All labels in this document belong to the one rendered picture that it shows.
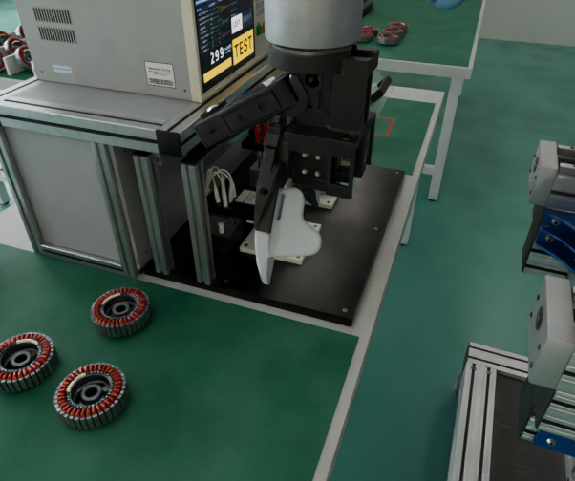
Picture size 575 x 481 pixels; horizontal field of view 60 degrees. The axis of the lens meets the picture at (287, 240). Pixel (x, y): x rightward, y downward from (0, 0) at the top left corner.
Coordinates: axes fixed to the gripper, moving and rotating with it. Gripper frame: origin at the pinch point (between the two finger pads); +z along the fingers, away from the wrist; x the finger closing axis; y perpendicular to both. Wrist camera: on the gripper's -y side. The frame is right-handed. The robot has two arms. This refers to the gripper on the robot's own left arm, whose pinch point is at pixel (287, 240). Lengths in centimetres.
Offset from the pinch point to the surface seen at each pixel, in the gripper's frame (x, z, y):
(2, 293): 11, 41, -69
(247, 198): 47, 28, -28
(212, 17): 47, -10, -33
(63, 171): 27, 17, -59
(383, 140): 115, 40, -11
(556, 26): 583, 97, 76
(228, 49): 53, -3, -33
